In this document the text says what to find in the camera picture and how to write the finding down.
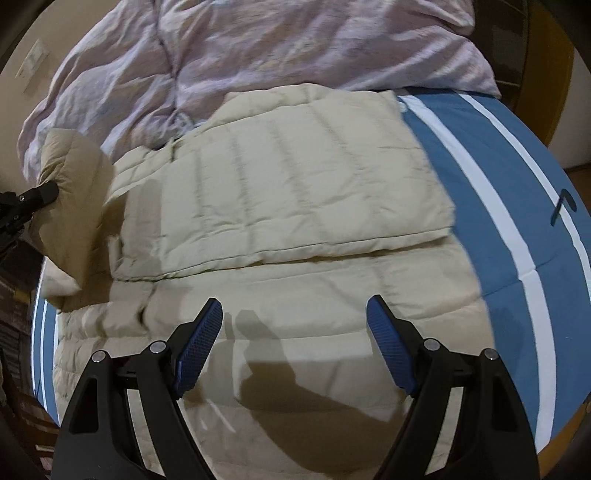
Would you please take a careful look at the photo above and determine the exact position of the dark hook-shaped object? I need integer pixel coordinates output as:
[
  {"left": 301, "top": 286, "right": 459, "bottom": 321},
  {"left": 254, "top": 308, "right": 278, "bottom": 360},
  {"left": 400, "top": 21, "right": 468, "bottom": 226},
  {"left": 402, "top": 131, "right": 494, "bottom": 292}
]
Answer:
[{"left": 551, "top": 189, "right": 576, "bottom": 228}]

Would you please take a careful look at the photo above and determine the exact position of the wooden door frame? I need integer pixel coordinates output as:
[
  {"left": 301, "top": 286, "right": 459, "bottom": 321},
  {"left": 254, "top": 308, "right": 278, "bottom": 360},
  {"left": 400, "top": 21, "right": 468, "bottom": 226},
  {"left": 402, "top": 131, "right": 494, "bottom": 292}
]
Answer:
[{"left": 489, "top": 0, "right": 578, "bottom": 153}]

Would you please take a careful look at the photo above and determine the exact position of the blue white striped bed sheet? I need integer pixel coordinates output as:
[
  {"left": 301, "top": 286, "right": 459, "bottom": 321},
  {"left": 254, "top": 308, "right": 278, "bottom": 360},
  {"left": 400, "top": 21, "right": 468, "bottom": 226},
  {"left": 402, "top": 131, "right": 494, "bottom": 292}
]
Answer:
[{"left": 30, "top": 90, "right": 591, "bottom": 444}]

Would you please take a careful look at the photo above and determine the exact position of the beige quilted down jacket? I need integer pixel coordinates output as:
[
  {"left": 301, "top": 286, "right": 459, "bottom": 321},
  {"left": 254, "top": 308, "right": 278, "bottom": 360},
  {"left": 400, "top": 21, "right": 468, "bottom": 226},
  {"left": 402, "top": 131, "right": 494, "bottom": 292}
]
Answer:
[{"left": 28, "top": 85, "right": 497, "bottom": 480}]

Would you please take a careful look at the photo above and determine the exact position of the lilac crumpled duvet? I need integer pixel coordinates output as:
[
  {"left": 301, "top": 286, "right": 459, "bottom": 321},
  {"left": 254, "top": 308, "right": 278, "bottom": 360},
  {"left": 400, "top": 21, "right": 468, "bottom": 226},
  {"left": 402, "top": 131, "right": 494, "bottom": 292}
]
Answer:
[{"left": 18, "top": 0, "right": 504, "bottom": 185}]

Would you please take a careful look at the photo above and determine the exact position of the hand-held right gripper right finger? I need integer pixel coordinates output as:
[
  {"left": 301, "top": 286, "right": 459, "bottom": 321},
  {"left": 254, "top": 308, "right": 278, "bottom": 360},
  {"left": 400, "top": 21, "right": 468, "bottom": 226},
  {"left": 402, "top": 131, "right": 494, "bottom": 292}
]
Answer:
[{"left": 366, "top": 295, "right": 541, "bottom": 480}]

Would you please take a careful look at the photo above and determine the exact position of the white wall switch plate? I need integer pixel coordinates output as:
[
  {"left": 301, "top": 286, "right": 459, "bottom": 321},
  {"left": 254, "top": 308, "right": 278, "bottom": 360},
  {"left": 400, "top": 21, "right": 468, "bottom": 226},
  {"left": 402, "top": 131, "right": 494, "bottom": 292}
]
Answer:
[{"left": 16, "top": 39, "right": 50, "bottom": 80}]

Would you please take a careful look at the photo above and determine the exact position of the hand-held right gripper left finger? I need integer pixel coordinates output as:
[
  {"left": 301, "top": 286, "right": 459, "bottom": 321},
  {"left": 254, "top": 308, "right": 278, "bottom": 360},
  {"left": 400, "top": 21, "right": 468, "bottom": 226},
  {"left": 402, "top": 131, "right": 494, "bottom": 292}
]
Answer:
[{"left": 52, "top": 298, "right": 225, "bottom": 480}]

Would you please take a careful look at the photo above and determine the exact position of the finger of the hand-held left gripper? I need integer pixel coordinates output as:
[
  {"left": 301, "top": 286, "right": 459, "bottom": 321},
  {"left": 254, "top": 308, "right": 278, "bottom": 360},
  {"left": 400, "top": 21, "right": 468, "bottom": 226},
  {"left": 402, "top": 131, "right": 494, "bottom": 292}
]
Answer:
[{"left": 0, "top": 181, "right": 59, "bottom": 252}]

